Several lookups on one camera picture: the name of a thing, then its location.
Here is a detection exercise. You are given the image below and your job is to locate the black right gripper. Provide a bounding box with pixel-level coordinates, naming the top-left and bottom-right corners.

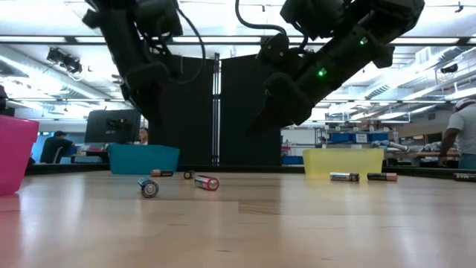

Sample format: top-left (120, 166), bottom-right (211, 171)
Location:
top-left (245, 70), bottom-right (324, 137)

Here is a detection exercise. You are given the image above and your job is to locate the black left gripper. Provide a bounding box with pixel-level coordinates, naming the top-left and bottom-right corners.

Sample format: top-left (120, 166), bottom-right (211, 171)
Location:
top-left (120, 61), bottom-right (173, 130)

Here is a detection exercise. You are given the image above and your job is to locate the red black Energizer MAX battery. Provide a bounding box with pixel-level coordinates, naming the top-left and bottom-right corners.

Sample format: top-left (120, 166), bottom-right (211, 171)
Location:
top-left (193, 175), bottom-right (220, 192)

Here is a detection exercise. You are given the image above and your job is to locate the black copper Duracell AA battery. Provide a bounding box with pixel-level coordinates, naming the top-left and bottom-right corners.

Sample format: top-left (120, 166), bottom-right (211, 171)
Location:
top-left (367, 172), bottom-right (399, 182)

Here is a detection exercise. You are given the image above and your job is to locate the blue plastic bin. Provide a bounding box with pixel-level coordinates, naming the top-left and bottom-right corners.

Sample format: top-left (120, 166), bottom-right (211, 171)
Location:
top-left (108, 144), bottom-right (181, 176)

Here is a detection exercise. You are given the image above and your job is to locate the black folding partition screen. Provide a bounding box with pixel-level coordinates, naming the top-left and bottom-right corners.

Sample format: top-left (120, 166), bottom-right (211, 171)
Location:
top-left (147, 51), bottom-right (283, 168)

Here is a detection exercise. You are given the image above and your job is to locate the black monitor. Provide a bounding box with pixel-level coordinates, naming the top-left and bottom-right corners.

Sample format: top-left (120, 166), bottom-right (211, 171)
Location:
top-left (84, 108), bottom-right (143, 144)

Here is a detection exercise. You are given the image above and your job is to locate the yellow translucent plastic bin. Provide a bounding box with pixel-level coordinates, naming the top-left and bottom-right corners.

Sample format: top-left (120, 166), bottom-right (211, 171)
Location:
top-left (301, 147), bottom-right (385, 180)

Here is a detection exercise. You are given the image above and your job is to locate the seated person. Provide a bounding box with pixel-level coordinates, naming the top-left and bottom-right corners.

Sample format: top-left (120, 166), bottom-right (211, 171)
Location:
top-left (39, 130), bottom-right (74, 165)

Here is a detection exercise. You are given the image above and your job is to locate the red translucent plastic bin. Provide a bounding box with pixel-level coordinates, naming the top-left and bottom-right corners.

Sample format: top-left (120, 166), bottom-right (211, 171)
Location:
top-left (0, 114), bottom-right (40, 197)

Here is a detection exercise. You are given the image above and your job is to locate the standing person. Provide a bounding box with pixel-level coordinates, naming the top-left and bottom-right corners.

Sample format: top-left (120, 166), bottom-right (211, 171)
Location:
top-left (437, 97), bottom-right (476, 170)

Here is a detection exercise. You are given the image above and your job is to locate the black aluminium table frame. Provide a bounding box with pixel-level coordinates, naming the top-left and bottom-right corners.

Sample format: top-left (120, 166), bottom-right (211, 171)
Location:
top-left (0, 34), bottom-right (476, 182)

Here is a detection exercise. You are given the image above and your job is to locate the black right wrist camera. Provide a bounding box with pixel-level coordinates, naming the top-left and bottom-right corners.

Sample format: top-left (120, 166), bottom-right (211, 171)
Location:
top-left (259, 32), bottom-right (292, 65)

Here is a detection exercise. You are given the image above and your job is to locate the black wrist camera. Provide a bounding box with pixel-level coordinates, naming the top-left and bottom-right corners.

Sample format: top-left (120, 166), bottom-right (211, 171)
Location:
top-left (259, 32), bottom-right (292, 65)
top-left (134, 0), bottom-right (184, 37)

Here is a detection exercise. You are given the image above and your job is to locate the black camera cable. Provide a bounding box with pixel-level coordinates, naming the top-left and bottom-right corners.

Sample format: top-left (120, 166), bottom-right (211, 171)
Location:
top-left (173, 5), bottom-right (207, 86)
top-left (234, 0), bottom-right (288, 36)

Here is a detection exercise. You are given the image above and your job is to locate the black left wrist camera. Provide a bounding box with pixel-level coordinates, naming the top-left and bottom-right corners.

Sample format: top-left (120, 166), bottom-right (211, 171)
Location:
top-left (134, 0), bottom-right (184, 37)

